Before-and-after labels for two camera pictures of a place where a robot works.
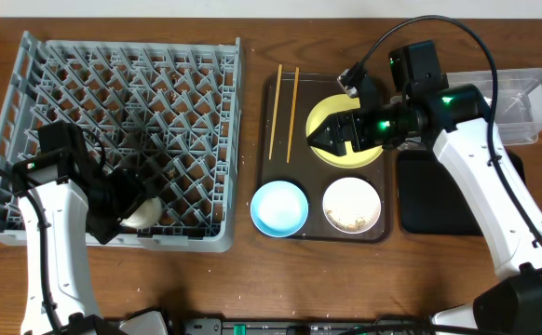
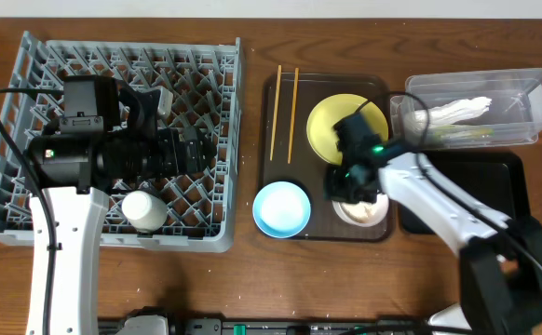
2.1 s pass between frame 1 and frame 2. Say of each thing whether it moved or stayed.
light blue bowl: stayed
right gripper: moved
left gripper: moved
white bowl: moved
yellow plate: stayed
